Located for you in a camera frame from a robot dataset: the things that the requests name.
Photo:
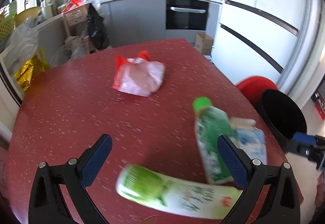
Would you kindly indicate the green plastic basket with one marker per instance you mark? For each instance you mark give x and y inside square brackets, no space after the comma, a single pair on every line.
[7,23]

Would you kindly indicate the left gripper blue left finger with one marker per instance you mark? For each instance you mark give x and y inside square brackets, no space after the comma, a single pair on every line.
[81,174]

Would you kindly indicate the black hanging plastic bag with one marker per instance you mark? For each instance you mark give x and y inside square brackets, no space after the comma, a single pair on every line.
[96,29]

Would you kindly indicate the beige perforated basket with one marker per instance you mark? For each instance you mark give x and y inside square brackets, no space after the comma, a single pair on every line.
[76,15]

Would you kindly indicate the yellow bowl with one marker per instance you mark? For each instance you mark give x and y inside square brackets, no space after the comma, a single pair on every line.
[31,13]

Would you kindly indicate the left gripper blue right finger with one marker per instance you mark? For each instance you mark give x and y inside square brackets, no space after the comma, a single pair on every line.
[248,174]

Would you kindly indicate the black trash bin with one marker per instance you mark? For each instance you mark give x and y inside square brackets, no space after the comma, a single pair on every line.
[282,115]

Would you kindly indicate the black built-in oven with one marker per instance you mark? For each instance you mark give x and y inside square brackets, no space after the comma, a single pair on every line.
[186,14]

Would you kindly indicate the green Dettol bottle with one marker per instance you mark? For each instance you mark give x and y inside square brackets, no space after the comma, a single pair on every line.
[210,123]

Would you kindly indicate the grey kitchen cabinet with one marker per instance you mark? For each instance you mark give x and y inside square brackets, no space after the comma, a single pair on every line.
[131,22]

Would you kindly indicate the gold foil bag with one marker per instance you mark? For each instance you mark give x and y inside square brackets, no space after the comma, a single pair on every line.
[31,68]

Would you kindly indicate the green white tube bottle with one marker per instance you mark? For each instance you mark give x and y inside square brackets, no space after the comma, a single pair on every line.
[175,196]

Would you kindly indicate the red stool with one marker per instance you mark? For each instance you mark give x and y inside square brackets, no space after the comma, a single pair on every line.
[254,86]

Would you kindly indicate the cardboard box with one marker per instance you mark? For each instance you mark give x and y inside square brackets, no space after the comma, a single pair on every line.
[203,43]

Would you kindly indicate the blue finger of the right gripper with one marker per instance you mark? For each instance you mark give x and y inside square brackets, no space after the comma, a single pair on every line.
[305,139]

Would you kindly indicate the red and white plastic bag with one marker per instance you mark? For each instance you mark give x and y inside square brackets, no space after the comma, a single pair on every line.
[138,76]

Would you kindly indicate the clear plastic bag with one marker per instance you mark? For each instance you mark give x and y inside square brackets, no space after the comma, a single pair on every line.
[23,43]

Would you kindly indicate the right human hand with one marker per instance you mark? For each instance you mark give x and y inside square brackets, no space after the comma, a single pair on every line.
[319,199]

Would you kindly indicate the white refrigerator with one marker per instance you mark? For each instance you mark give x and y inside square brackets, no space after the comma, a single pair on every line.
[257,37]

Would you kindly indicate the blue white milk carton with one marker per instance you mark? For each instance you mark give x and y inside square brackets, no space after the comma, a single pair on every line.
[249,138]

